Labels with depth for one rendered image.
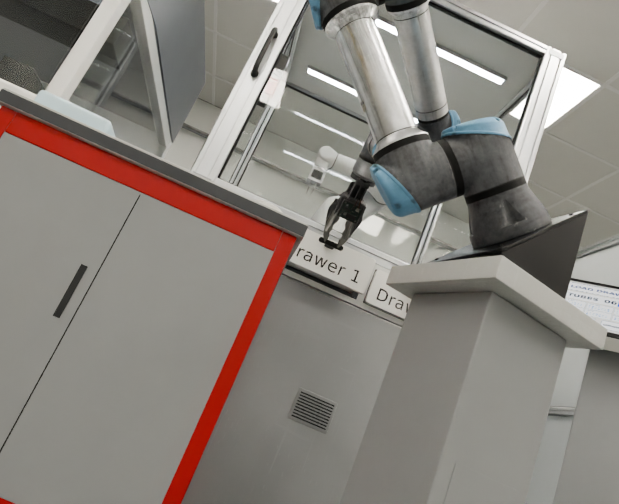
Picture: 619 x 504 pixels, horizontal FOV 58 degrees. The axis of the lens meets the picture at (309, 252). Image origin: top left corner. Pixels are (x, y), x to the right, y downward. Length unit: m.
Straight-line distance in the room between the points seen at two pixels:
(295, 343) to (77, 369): 0.75
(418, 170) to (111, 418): 0.69
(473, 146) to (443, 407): 0.47
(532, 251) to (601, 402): 0.88
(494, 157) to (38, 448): 0.93
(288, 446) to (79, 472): 0.73
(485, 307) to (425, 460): 0.25
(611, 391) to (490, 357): 0.94
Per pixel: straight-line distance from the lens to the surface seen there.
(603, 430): 1.82
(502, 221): 1.06
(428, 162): 1.05
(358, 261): 1.61
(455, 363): 0.92
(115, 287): 1.04
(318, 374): 1.63
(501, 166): 1.08
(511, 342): 0.97
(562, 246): 1.08
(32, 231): 1.10
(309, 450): 1.63
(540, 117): 2.16
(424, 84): 1.31
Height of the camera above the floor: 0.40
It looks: 17 degrees up
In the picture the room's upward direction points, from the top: 23 degrees clockwise
